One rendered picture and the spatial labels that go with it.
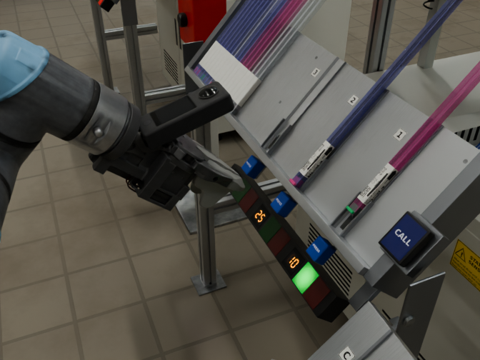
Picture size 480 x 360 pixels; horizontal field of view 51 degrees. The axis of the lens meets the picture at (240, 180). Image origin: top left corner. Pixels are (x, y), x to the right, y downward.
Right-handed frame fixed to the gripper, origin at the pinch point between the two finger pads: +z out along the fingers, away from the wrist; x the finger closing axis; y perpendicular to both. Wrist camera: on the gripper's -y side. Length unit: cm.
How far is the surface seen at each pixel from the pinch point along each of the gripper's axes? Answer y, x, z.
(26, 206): 81, -113, 25
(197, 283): 50, -52, 58
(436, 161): -18.6, 15.0, 9.9
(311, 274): 3.4, 11.9, 10.8
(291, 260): 4.5, 7.6, 10.8
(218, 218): 38, -77, 70
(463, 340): 2, 15, 56
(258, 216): 4.6, -3.4, 10.8
